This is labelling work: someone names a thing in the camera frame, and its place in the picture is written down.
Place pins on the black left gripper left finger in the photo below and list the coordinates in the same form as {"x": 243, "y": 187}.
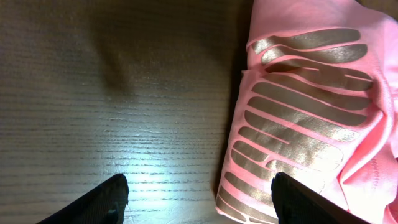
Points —
{"x": 104, "y": 204}

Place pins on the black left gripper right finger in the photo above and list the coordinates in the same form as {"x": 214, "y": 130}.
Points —
{"x": 295, "y": 203}

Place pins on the salmon pink shirt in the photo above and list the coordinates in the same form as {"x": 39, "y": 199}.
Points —
{"x": 317, "y": 101}

